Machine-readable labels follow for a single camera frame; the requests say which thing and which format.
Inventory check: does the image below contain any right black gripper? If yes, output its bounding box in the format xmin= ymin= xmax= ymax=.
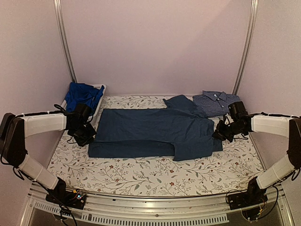
xmin=213 ymin=120 xmax=245 ymax=143

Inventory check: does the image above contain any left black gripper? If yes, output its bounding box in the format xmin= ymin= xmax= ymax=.
xmin=70 ymin=123 xmax=96 ymax=147

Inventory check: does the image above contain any dark teal t-shirt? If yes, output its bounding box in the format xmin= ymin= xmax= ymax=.
xmin=88 ymin=95 xmax=223 ymax=161

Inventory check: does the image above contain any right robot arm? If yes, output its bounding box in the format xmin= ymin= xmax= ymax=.
xmin=213 ymin=101 xmax=301 ymax=205

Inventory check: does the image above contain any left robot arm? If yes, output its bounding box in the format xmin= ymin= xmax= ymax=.
xmin=0 ymin=104 xmax=96 ymax=204

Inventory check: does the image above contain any white plastic laundry basket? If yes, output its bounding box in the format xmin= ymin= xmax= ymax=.
xmin=57 ymin=82 xmax=108 ymax=121

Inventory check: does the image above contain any folded blue checkered shirt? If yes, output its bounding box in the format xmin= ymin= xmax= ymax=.
xmin=192 ymin=90 xmax=241 ymax=118

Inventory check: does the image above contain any floral patterned table mat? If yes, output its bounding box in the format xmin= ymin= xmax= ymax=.
xmin=44 ymin=95 xmax=268 ymax=197

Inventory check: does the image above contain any bright blue garment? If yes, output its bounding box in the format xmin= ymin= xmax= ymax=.
xmin=65 ymin=81 xmax=105 ymax=113

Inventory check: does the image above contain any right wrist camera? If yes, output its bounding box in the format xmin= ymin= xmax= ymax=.
xmin=223 ymin=113 xmax=232 ymax=125

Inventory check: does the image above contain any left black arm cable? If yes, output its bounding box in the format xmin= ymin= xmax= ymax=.
xmin=53 ymin=103 xmax=71 ymax=116

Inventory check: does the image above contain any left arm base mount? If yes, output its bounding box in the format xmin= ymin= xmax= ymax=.
xmin=46 ymin=189 xmax=87 ymax=210

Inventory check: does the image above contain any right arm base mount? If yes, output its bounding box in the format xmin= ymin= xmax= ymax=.
xmin=225 ymin=189 xmax=268 ymax=210

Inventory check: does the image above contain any left aluminium frame post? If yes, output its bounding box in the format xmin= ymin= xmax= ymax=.
xmin=53 ymin=0 xmax=77 ymax=82

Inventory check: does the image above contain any aluminium frame post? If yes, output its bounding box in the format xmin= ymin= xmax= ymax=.
xmin=53 ymin=0 xmax=77 ymax=82
xmin=232 ymin=0 xmax=259 ymax=95

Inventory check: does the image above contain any right aluminium frame post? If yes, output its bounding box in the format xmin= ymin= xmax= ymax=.
xmin=232 ymin=0 xmax=259 ymax=95

